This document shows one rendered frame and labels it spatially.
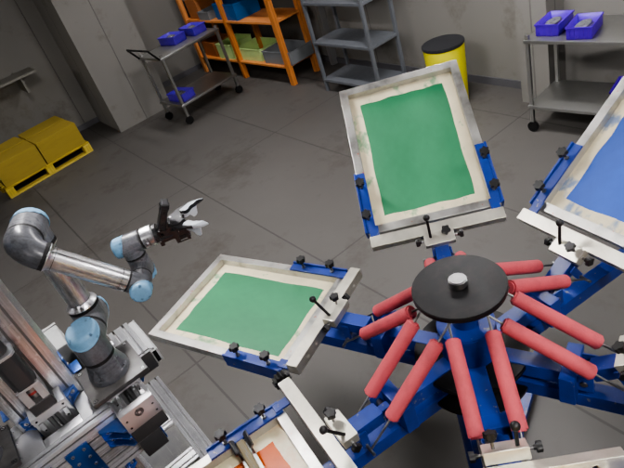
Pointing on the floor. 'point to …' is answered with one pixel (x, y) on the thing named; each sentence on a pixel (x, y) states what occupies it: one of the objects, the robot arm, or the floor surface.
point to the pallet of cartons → (39, 153)
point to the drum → (450, 43)
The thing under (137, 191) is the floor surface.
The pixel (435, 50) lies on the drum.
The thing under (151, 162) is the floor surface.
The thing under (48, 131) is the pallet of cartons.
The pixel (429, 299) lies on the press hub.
